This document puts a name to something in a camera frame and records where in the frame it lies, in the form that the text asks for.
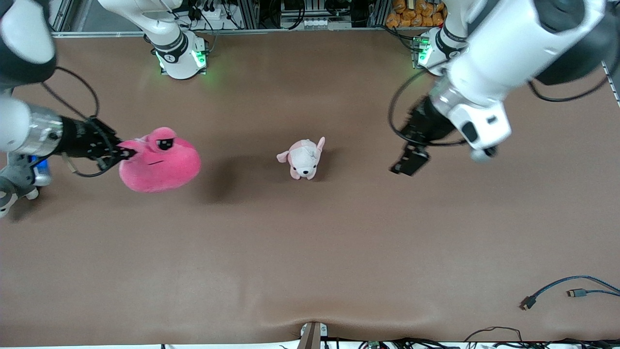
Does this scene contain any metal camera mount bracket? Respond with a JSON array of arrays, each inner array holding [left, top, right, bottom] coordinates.
[[296, 321, 328, 349]]

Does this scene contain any orange plush toy pile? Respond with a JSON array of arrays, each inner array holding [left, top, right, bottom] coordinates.
[[385, 0, 449, 29]]

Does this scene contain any blue cable black plug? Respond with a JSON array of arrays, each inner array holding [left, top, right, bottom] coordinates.
[[520, 275, 620, 311]]

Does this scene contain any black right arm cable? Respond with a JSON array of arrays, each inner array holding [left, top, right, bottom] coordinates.
[[41, 66, 126, 178]]

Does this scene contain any light pink plush dog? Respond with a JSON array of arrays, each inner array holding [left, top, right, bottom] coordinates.
[[277, 137, 326, 180]]

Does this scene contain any grey white plush husky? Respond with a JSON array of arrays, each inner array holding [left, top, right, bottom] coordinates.
[[0, 153, 40, 219]]

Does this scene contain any black cable bundle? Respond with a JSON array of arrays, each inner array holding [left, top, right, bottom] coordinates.
[[329, 334, 620, 349]]

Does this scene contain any aluminium frame profile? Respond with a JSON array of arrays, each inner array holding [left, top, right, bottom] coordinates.
[[48, 0, 76, 33]]

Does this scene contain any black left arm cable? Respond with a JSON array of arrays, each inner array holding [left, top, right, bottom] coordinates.
[[387, 68, 610, 147]]

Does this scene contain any blue cable grey plug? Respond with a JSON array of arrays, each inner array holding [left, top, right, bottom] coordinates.
[[568, 288, 620, 298]]

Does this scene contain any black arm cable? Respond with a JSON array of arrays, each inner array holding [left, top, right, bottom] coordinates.
[[387, 68, 610, 147], [41, 66, 126, 178]]

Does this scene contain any aluminium table edge rail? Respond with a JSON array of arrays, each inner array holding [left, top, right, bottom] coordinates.
[[51, 26, 436, 38]]

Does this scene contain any thin black looped cable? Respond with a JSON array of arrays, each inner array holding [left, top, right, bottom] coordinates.
[[464, 326, 525, 343]]

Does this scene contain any round hot pink plush toy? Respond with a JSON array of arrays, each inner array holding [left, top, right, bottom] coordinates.
[[119, 127, 202, 194]]

